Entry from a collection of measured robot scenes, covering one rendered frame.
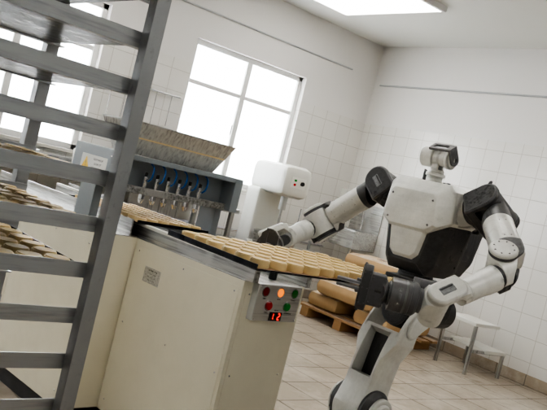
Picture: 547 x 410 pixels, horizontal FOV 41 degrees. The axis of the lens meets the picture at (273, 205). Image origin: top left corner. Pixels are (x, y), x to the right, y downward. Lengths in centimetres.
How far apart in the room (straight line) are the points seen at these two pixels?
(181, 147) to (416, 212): 130
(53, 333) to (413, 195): 168
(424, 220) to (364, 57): 618
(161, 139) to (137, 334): 83
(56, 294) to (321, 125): 523
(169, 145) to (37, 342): 103
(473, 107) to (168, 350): 524
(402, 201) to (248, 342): 81
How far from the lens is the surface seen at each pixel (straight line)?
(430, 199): 232
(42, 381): 332
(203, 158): 337
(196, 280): 283
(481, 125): 747
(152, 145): 319
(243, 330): 271
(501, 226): 217
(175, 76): 693
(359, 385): 238
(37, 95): 180
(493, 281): 201
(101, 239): 140
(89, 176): 140
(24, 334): 348
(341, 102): 820
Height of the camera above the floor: 122
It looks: 2 degrees down
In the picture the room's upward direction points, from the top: 14 degrees clockwise
